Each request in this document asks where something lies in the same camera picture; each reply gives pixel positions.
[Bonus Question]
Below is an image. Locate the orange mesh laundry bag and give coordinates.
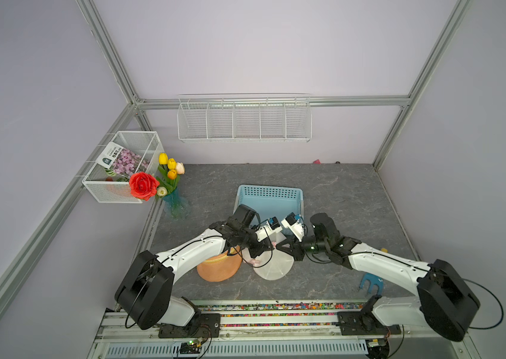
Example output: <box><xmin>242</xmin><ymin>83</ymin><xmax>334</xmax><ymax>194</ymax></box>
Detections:
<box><xmin>197</xmin><ymin>247</ymin><xmax>242</xmax><ymax>283</ymax></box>

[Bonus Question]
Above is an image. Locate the red artificial rose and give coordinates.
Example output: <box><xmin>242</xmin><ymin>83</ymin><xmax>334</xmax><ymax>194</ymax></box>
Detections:
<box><xmin>129</xmin><ymin>172</ymin><xmax>160</xmax><ymax>201</ymax></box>

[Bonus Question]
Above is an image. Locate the purple flower packet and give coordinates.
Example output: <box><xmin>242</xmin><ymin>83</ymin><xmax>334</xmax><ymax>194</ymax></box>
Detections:
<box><xmin>95</xmin><ymin>142</ymin><xmax>150</xmax><ymax>179</ymax></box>

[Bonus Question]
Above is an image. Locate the white wire corner basket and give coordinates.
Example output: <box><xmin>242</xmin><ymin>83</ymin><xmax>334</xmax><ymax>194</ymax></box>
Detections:
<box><xmin>82</xmin><ymin>131</ymin><xmax>164</xmax><ymax>203</ymax></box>

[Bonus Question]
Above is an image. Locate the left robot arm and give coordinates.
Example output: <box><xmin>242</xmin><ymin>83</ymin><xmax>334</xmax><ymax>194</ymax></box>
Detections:
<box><xmin>115</xmin><ymin>205</ymin><xmax>280</xmax><ymax>336</ymax></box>

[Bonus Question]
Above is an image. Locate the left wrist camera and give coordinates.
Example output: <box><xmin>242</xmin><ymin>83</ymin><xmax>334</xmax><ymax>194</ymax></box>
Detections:
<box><xmin>255</xmin><ymin>217</ymin><xmax>283</xmax><ymax>242</ymax></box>

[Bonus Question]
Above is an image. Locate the tulip bouquet in vase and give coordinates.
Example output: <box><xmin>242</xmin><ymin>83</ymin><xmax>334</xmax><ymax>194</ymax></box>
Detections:
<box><xmin>157</xmin><ymin>153</ymin><xmax>189</xmax><ymax>219</ymax></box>

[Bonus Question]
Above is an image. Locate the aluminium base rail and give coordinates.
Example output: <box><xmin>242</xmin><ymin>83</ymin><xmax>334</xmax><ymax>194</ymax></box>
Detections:
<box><xmin>88</xmin><ymin>299</ymin><xmax>480</xmax><ymax>358</ymax></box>

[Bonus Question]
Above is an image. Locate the white mesh laundry bag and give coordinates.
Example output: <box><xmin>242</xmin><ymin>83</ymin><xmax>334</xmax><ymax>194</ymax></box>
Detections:
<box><xmin>241</xmin><ymin>230</ymin><xmax>294</xmax><ymax>281</ymax></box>

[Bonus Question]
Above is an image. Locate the light blue plastic basket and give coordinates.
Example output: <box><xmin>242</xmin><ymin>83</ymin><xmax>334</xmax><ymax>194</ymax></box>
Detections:
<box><xmin>233</xmin><ymin>185</ymin><xmax>305</xmax><ymax>220</ymax></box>

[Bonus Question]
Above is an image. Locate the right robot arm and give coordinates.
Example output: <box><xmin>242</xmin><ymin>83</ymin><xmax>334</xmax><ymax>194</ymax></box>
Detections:
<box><xmin>276</xmin><ymin>212</ymin><xmax>481</xmax><ymax>342</ymax></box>

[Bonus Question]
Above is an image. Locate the long white wire shelf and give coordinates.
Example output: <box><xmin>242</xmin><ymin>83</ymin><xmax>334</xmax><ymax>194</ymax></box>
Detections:
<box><xmin>177</xmin><ymin>95</ymin><xmax>313</xmax><ymax>142</ymax></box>

